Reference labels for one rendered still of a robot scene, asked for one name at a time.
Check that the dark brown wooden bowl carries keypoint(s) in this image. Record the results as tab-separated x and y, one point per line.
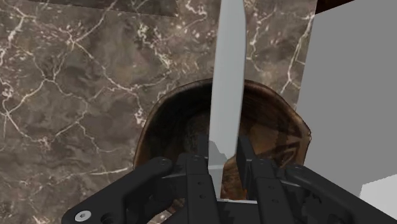
266	124

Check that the large grey block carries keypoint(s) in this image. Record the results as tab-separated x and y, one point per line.
350	93

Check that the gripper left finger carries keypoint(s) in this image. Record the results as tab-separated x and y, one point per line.
195	186

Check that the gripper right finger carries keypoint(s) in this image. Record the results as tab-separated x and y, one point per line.
266	189

